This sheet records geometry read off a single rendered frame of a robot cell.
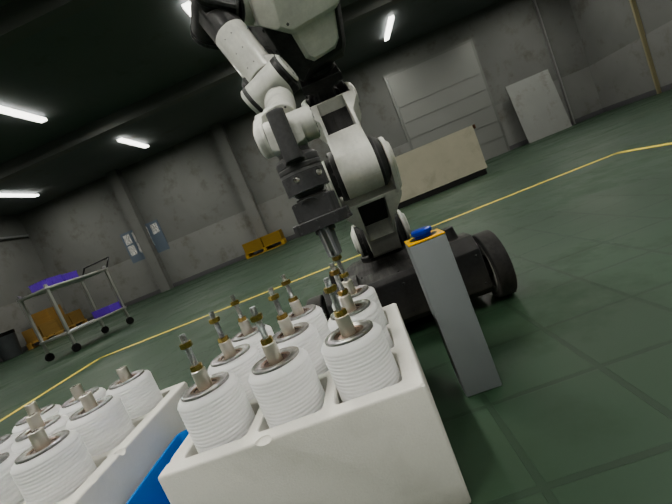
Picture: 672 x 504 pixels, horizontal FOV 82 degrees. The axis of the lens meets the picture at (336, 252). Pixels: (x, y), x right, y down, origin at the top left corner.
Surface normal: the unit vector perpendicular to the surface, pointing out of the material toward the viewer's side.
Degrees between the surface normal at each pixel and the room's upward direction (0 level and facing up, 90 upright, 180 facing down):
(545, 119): 81
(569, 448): 0
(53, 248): 90
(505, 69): 90
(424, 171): 90
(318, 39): 122
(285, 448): 90
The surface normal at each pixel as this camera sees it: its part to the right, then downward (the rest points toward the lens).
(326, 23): 0.53, 0.45
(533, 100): -0.10, -0.01
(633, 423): -0.38, -0.92
